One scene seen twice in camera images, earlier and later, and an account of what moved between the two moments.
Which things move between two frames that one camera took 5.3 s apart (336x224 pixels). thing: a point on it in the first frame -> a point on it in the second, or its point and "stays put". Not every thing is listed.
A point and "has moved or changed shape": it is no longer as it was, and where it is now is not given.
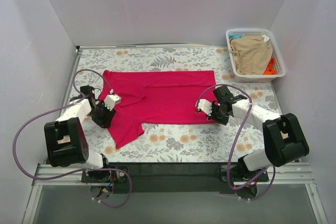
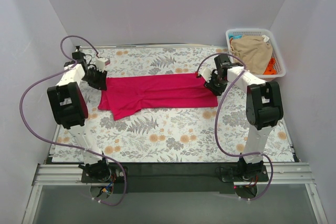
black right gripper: x=213 y=112 -> x=213 y=86
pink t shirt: x=154 y=97 has moved or changed shape
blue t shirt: x=234 y=36 stays put
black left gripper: x=105 y=118 -> x=98 y=80
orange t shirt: x=271 y=68 stays put
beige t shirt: x=251 y=54 stays put
